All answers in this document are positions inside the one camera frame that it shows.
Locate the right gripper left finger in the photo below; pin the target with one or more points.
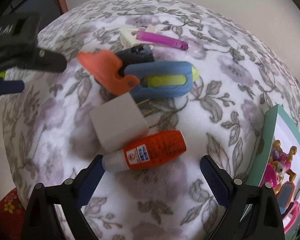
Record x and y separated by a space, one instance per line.
41 221

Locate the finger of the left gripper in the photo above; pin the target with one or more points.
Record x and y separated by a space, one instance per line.
43 60
11 87

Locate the pink kids smartwatch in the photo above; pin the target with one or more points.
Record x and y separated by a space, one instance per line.
290 215

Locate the blue orange toy knife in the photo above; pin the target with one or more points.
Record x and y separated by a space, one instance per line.
149 80

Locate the cream hair claw clip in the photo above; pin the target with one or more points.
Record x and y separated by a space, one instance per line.
128 36

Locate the orange puppy toy figure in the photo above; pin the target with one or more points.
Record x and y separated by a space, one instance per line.
278 165

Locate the pink blue toy box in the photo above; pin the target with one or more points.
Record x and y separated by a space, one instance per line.
285 196

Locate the white cube charger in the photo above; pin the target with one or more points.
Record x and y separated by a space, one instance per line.
118 122

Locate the black toy car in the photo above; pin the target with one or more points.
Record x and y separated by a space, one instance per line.
137 54

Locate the red white glue bottle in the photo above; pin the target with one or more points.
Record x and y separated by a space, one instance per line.
147 152

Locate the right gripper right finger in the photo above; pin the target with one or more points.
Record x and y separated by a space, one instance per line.
251 212

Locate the purple lighter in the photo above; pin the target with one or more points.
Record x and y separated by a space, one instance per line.
161 39

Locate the teal white box tray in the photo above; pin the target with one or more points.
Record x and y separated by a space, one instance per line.
278 126

